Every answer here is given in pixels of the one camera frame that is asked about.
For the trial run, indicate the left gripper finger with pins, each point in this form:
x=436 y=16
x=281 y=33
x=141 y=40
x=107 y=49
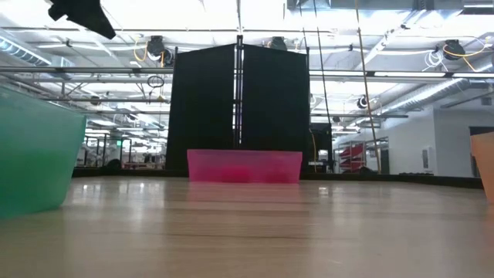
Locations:
x=90 y=15

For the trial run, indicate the background workstation frames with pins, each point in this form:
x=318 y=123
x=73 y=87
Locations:
x=116 y=158

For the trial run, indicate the black folding partition screen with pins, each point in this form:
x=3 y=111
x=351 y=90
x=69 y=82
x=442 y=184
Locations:
x=204 y=108

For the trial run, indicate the green translucent plastic bin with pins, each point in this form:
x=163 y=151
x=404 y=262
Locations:
x=34 y=162

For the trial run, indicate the red translucent plastic bin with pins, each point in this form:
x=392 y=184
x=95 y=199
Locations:
x=247 y=164

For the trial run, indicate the shelf rack with red bins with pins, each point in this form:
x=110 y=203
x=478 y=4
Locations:
x=359 y=154

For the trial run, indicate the orange translucent plastic bin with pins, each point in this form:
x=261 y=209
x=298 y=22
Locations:
x=484 y=162

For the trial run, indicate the silver ceiling air duct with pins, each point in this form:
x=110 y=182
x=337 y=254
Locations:
x=432 y=90
x=27 y=52

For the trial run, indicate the grey wall panel box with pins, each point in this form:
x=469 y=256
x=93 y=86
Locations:
x=425 y=158

